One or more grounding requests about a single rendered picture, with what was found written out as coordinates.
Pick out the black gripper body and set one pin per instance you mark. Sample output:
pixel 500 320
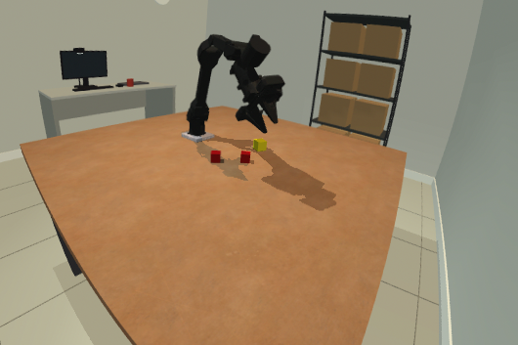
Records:
pixel 252 86

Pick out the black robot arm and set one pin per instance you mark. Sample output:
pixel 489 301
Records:
pixel 247 56

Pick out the red cube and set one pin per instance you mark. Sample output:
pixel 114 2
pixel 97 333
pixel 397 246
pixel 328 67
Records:
pixel 215 157
pixel 245 157

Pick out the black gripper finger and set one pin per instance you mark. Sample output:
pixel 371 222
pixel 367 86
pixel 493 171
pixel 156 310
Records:
pixel 268 102
pixel 256 118

